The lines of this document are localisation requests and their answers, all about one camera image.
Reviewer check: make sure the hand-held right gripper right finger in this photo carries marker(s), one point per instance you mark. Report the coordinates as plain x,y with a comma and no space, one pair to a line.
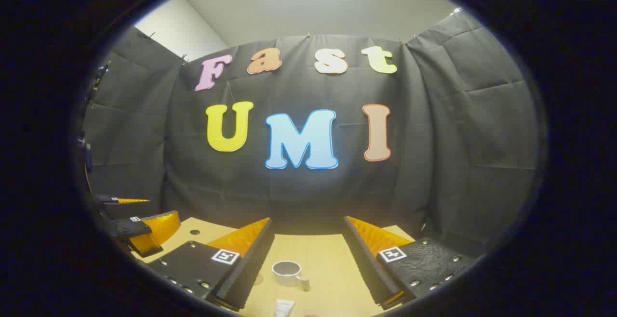
368,269

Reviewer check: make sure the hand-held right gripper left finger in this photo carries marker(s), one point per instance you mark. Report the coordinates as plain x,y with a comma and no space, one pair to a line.
250,269

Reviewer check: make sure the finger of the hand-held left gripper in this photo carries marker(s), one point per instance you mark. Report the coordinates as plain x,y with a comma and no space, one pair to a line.
159,230
108,200

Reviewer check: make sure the round wooden coaster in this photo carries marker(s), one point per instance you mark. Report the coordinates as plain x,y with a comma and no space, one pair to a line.
259,279

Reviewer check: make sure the white toothpaste tube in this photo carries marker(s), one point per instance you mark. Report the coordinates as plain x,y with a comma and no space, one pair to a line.
284,308

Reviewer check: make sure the light wooden desktop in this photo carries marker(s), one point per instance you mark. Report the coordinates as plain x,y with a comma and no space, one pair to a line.
313,254

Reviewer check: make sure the black backdrop cloth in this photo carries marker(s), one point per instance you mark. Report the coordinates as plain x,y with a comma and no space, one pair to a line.
299,196

